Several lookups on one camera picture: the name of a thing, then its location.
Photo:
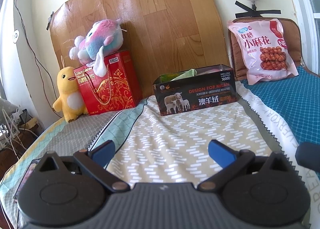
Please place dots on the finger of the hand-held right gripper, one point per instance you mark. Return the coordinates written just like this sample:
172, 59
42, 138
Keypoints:
308, 155

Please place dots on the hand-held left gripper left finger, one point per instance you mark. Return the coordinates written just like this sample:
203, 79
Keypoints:
103, 150

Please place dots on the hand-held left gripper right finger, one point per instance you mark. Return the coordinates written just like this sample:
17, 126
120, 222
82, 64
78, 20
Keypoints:
220, 151

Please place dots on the black sheep print box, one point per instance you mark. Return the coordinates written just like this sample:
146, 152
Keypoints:
200, 96

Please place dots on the pale green snack packet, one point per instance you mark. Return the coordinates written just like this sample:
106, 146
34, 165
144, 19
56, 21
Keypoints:
187, 73

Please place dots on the green vegetable snack packet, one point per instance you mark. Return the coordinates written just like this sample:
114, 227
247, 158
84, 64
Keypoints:
167, 78

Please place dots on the blue patterned mat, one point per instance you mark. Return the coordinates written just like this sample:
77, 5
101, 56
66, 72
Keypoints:
287, 104

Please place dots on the red cashew biscuit gift bag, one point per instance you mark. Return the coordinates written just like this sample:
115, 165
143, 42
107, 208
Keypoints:
115, 86

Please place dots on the yellow chick plush toy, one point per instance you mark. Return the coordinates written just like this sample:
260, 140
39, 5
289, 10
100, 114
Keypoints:
70, 94

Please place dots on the smartphone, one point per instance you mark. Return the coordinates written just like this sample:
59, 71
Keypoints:
28, 169

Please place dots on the black power adapter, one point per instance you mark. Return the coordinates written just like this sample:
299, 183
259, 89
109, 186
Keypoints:
25, 116

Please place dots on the grey cloth cover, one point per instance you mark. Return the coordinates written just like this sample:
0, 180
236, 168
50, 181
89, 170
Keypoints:
7, 107

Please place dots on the pink snack bag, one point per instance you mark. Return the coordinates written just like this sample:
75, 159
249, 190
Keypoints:
262, 51

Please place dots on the pastel plush toy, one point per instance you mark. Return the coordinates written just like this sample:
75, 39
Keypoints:
100, 39

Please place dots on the brown cushion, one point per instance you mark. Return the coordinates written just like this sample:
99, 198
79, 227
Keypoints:
293, 34

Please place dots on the black tape strip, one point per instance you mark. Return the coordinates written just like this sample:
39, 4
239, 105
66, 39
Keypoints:
50, 20
265, 13
243, 4

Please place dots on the wood pattern board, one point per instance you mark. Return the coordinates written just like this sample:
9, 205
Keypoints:
162, 19

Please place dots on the white window frame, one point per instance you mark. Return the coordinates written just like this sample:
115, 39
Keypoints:
305, 6

